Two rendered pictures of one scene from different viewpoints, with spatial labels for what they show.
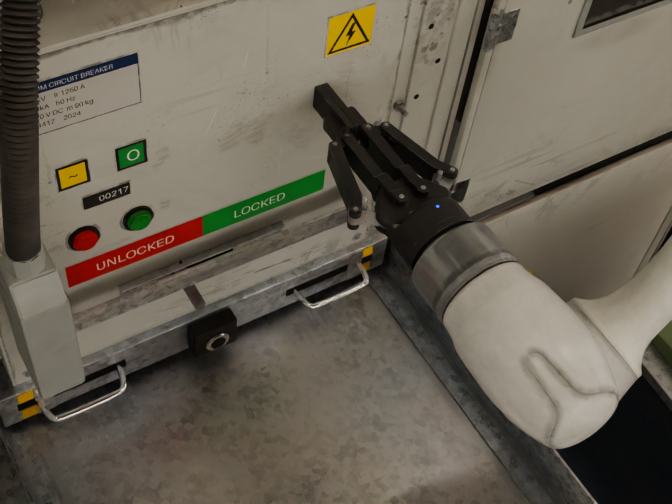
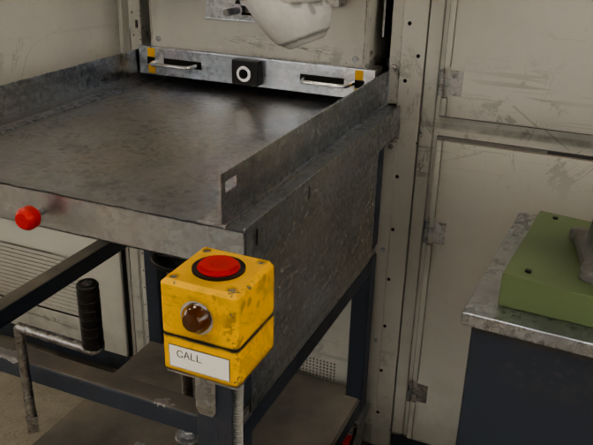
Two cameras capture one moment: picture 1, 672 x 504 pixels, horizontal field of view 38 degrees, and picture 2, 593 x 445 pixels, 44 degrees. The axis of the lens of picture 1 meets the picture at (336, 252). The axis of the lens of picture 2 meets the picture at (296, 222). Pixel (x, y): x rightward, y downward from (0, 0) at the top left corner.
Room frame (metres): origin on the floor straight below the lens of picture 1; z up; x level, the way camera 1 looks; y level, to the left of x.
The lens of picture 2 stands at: (0.04, -1.21, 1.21)
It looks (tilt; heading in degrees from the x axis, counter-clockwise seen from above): 23 degrees down; 61
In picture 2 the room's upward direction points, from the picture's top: 1 degrees clockwise
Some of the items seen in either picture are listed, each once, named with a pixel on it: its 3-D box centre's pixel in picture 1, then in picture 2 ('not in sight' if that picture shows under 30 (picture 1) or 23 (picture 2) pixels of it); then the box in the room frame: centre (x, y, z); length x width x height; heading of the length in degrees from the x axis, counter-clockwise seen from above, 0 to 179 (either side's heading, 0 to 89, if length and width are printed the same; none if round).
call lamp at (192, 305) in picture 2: not in sight; (193, 320); (0.24, -0.68, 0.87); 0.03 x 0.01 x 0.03; 128
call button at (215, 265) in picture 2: not in sight; (218, 270); (0.27, -0.65, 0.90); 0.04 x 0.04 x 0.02
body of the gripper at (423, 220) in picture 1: (419, 217); not in sight; (0.63, -0.08, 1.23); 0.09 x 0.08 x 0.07; 38
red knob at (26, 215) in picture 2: not in sight; (33, 215); (0.17, -0.25, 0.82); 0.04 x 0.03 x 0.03; 38
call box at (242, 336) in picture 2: not in sight; (219, 314); (0.27, -0.65, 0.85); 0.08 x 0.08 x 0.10; 38
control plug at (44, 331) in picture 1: (39, 315); not in sight; (0.51, 0.27, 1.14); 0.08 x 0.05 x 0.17; 38
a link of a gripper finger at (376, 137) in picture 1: (392, 167); not in sight; (0.69, -0.04, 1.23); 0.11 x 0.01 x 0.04; 36
